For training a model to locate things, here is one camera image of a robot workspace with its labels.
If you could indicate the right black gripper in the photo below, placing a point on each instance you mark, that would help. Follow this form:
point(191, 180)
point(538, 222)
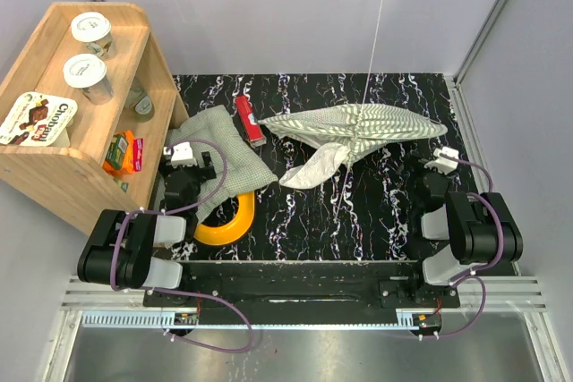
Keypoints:
point(423, 169)

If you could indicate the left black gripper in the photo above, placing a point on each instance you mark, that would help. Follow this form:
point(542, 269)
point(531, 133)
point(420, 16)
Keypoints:
point(206, 173)

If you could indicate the striped green pet tent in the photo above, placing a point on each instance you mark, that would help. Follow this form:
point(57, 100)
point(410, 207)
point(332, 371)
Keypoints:
point(344, 134)

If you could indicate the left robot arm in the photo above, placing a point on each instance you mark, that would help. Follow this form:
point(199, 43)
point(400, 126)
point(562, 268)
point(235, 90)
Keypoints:
point(119, 251)

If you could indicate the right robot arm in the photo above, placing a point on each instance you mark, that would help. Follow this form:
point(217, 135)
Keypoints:
point(478, 229)

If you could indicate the yellow pet bowl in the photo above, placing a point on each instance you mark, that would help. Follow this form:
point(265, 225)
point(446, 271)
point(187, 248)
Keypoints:
point(232, 231)

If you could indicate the pink small packet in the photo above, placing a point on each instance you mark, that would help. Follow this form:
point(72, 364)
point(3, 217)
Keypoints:
point(137, 154)

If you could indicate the green checked cushion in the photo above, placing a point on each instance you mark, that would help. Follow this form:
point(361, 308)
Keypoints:
point(213, 130)

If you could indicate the orange green sponge pack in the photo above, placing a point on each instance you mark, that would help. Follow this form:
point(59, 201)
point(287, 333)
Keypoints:
point(119, 156)

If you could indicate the wooden shelf unit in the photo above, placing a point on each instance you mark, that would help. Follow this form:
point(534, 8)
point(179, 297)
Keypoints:
point(71, 182)

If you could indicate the glass jar on shelf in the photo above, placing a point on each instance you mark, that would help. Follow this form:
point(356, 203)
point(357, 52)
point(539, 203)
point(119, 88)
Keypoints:
point(139, 102)

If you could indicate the red toothpaste box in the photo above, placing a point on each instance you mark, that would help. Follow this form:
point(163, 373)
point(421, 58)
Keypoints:
point(253, 131)

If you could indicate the white lidded cup front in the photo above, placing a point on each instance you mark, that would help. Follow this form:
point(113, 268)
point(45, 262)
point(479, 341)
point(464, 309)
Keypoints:
point(88, 74)

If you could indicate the white lidded cup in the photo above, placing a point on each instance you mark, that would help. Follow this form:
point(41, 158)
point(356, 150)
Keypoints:
point(93, 30)
point(88, 74)

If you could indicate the Chobani yogurt flip pack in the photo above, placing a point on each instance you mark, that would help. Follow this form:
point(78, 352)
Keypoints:
point(39, 120)

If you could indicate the white lidded cup rear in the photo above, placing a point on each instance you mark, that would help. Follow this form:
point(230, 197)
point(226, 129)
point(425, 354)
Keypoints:
point(93, 30)

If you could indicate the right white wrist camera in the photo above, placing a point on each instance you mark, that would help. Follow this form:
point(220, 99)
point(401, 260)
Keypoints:
point(445, 160)

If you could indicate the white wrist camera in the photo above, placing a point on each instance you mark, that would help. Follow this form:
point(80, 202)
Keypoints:
point(180, 155)
point(445, 160)

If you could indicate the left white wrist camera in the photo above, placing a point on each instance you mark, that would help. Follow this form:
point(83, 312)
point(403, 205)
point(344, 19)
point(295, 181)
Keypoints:
point(180, 155)

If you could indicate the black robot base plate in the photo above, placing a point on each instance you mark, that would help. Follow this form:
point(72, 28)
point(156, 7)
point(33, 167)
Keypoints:
point(303, 293)

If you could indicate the aluminium rail frame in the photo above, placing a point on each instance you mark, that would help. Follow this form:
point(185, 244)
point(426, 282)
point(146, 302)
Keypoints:
point(499, 332)

